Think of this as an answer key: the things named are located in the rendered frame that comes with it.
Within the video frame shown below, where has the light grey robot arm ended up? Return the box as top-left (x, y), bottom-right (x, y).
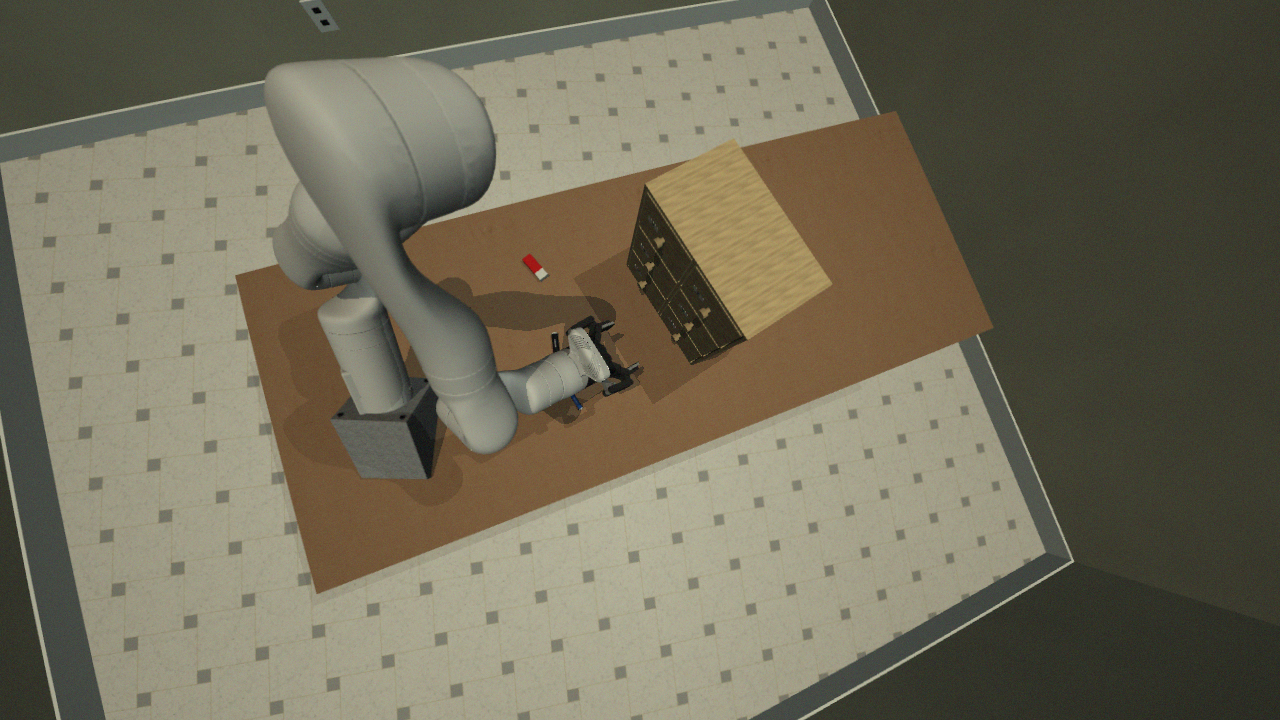
top-left (264, 56), bottom-right (611, 454)

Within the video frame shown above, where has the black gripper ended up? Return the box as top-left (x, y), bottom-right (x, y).
top-left (566, 316), bottom-right (640, 397)

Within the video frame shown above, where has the small wooden chest of drawers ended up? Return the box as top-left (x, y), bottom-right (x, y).
top-left (626, 138), bottom-right (832, 365)

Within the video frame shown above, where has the brown wooden drawer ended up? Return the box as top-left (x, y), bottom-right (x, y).
top-left (669, 288), bottom-right (719, 355)
top-left (628, 250), bottom-right (666, 313)
top-left (639, 192), bottom-right (692, 281)
top-left (681, 266), bottom-right (742, 346)
top-left (660, 305), bottom-right (701, 363)
top-left (634, 225), bottom-right (678, 299)

